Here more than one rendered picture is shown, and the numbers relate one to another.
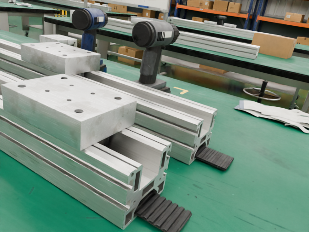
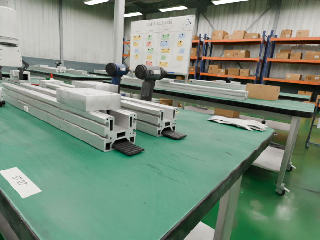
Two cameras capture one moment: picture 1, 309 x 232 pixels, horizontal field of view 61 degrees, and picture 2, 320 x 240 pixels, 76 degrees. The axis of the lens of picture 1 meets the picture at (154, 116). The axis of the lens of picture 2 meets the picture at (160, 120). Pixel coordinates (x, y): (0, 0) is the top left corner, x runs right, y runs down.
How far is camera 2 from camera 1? 26 cm
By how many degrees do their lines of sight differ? 13
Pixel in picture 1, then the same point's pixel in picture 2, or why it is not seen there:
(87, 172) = (89, 124)
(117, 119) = (108, 101)
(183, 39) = (193, 90)
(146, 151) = (122, 117)
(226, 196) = (171, 147)
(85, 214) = (87, 146)
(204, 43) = (207, 91)
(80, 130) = (85, 101)
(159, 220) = (124, 149)
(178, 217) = (135, 150)
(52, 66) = not seen: hidden behind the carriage
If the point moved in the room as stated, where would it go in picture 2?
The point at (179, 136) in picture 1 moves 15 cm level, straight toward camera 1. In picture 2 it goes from (150, 119) to (129, 132)
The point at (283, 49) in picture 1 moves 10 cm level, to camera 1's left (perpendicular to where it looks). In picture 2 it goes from (269, 94) to (259, 93)
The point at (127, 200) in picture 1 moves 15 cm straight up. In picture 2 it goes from (105, 133) to (107, 66)
